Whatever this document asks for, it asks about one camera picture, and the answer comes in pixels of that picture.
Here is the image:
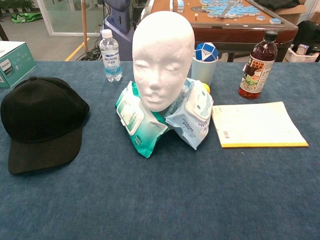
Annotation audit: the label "brown cardboard box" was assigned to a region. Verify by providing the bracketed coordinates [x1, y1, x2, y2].
[272, 4, 307, 26]

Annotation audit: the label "clear water bottle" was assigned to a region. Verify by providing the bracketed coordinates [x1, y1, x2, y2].
[99, 29, 123, 83]

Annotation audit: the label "blue tablecloth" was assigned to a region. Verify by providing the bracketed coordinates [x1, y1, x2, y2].
[0, 60, 320, 240]

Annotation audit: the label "white plastic basket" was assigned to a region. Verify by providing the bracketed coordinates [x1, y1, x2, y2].
[284, 47, 320, 63]

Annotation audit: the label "black floor cables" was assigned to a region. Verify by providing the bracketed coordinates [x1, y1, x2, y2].
[76, 37, 106, 62]

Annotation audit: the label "black cloth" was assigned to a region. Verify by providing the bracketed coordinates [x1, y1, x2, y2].
[254, 0, 301, 11]

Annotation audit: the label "light blue wet wipes pack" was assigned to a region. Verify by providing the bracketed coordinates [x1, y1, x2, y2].
[164, 77, 215, 151]

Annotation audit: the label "wooden pole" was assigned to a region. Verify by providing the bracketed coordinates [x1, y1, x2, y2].
[81, 0, 89, 53]

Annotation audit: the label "blue white snake puzzle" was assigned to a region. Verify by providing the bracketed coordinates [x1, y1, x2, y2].
[194, 42, 220, 62]

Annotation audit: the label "black bag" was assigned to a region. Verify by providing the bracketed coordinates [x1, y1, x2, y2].
[291, 20, 320, 55]

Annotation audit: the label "brown mahjong table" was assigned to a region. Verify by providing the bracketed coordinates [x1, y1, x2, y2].
[139, 0, 300, 63]

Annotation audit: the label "teal cardboard product box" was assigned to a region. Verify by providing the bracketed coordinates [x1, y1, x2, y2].
[0, 40, 37, 89]

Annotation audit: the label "black baseball cap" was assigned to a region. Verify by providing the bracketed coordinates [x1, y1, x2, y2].
[0, 76, 90, 175]

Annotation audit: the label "white foam mannequin head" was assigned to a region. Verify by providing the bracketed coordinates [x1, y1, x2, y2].
[131, 10, 196, 113]

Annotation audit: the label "small printed carton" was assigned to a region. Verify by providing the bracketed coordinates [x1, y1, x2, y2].
[296, 43, 309, 55]

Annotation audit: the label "green bag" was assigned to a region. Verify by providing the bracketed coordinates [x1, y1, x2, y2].
[11, 11, 43, 24]

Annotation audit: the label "purple blue machine base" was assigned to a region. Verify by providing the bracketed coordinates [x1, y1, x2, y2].
[103, 0, 137, 62]

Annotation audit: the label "light blue cup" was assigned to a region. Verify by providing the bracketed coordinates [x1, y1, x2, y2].
[191, 55, 219, 87]

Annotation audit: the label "brown tea bottle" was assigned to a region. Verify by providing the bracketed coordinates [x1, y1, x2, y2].
[237, 30, 279, 100]

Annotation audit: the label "yellow-edged white notebook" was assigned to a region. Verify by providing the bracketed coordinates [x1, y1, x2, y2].
[211, 101, 310, 149]

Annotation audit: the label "green wet wipes pack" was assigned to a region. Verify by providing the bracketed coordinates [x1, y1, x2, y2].
[114, 80, 169, 159]

